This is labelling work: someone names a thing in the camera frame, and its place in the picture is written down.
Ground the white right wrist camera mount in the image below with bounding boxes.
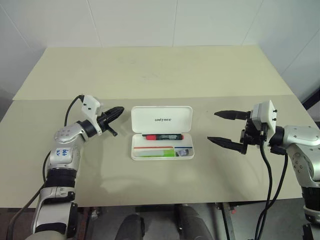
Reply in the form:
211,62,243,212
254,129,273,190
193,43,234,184
251,99,278,143

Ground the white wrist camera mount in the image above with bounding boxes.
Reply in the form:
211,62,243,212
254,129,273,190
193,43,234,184
80,94,104,137
251,99,278,143

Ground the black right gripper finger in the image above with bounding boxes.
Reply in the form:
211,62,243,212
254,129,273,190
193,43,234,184
214,110,251,121
207,136,249,156

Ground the white hinged pencil case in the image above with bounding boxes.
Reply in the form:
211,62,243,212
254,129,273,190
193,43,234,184
130,105,196,161

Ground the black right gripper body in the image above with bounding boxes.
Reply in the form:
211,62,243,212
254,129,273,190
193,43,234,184
239,111,272,148

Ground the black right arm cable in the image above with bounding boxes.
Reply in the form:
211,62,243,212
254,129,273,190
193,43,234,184
256,144,288,240

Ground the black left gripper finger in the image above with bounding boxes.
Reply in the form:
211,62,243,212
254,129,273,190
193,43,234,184
106,110,125,123
103,106,125,117

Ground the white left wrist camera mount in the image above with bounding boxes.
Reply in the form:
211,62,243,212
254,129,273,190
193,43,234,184
80,94,104,137

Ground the grey metal table leg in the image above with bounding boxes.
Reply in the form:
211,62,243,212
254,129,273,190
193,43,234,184
214,202,238,240

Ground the dark frame bar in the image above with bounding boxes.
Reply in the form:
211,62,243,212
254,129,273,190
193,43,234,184
301,86,320,126

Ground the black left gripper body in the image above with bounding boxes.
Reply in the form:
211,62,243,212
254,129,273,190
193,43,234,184
97,113,119,137

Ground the red and black marker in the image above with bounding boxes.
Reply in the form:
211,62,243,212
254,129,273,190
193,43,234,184
141,133,185,141

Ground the black rounded shape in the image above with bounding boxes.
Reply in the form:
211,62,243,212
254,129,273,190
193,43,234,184
117,213,146,240

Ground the dark grey rounded shape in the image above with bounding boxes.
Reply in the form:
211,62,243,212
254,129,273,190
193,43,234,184
178,203,216,240

